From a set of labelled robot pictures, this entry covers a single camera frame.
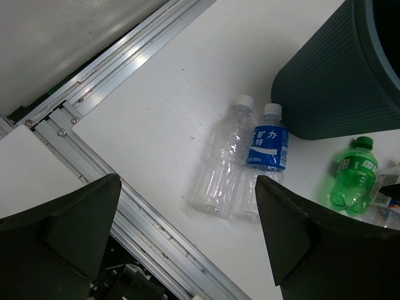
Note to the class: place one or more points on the dark green ribbed bin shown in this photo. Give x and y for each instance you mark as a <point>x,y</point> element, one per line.
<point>345,80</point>

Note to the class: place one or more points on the aluminium table frame rail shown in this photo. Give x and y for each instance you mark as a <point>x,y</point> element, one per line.
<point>147,110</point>

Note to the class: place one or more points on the blue label plastic bottle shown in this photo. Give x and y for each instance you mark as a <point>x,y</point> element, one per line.
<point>267,157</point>

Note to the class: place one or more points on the crushed clear labelled bottle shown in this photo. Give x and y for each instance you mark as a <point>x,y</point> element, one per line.
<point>383,210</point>

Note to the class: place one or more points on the clear plastic bottle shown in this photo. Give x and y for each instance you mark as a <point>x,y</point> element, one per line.
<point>222,173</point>

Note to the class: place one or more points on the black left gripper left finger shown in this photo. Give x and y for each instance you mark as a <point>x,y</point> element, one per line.
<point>55,250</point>

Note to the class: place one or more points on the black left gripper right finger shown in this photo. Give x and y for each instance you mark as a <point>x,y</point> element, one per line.
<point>316,253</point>

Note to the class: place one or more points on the green plastic bottle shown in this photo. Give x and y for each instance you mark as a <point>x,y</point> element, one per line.
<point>355,176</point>

